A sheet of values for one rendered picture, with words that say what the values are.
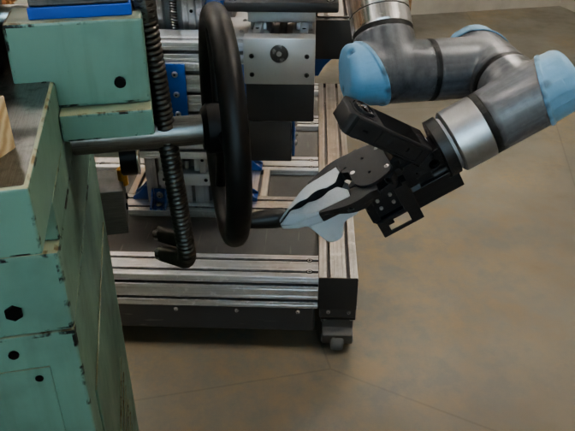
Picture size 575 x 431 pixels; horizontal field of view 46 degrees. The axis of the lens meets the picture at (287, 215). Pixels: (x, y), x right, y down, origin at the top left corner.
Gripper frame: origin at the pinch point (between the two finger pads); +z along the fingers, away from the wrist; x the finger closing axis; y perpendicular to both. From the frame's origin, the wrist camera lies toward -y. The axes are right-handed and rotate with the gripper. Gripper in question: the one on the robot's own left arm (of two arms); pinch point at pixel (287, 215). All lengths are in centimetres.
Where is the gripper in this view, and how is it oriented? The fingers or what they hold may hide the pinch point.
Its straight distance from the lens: 79.2
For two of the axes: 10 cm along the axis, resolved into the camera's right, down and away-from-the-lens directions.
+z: -8.7, 4.8, 1.4
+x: -1.9, -5.7, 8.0
